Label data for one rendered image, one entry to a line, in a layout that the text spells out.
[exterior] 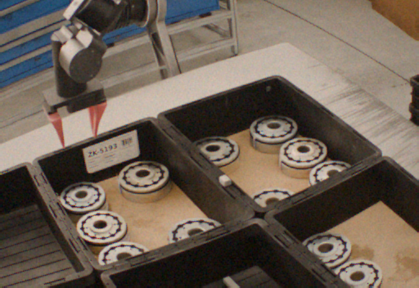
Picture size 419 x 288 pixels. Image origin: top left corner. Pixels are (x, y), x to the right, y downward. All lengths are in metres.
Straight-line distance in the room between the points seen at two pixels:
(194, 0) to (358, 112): 1.79
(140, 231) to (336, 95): 0.86
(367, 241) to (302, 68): 0.99
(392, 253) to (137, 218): 0.52
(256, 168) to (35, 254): 0.52
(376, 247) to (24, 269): 0.68
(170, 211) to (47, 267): 0.31
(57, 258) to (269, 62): 1.12
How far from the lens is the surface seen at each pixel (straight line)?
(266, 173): 1.45
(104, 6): 1.08
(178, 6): 3.51
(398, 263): 1.21
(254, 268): 1.22
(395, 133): 1.83
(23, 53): 3.24
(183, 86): 2.07
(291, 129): 1.53
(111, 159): 1.46
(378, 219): 1.31
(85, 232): 1.30
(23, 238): 1.37
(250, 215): 1.18
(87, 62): 1.02
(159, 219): 1.35
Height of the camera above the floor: 1.66
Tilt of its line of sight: 31 degrees down
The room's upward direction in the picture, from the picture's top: 5 degrees counter-clockwise
